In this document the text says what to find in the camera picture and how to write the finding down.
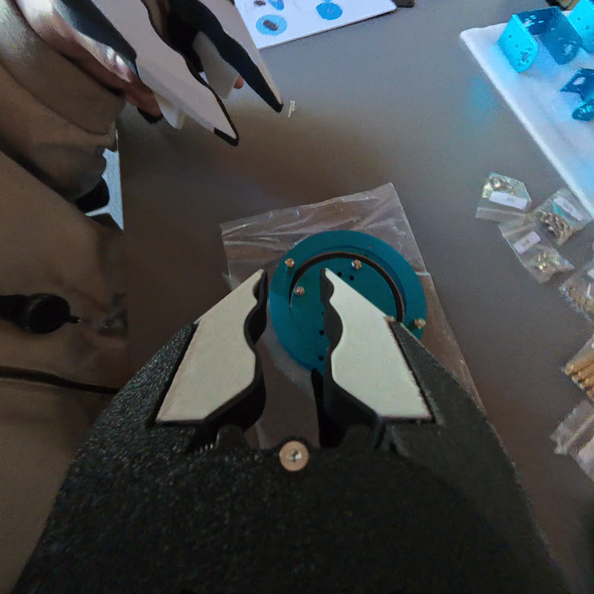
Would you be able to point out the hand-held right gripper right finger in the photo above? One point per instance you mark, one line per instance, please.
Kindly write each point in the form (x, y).
(371, 371)

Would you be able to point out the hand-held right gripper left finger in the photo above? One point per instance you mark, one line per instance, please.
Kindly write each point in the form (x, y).
(213, 371)

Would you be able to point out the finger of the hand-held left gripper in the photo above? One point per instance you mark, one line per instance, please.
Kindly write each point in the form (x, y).
(157, 51)
(241, 32)

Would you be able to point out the blue round turntable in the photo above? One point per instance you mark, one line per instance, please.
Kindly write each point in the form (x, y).
(371, 246)

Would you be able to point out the white instruction sheet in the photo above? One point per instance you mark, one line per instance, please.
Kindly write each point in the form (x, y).
(301, 28)

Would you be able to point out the clear plastic bag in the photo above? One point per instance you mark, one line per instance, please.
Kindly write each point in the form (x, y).
(325, 213)

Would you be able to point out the row of small hardware bags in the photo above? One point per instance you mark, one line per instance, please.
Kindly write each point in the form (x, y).
(506, 199)

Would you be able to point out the white foam board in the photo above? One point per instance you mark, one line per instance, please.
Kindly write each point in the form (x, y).
(519, 102)

